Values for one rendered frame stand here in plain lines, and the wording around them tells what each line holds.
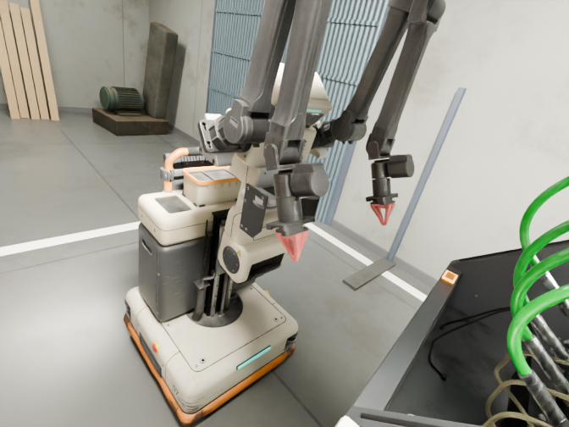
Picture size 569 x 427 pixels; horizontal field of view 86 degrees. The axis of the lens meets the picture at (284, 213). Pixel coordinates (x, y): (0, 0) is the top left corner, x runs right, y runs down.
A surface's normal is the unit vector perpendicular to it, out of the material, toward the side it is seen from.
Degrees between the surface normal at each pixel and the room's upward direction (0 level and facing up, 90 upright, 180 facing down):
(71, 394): 0
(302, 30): 90
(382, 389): 0
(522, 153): 90
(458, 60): 90
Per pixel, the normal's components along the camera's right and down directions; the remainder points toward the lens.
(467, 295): -0.63, 0.22
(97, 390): 0.20, -0.88
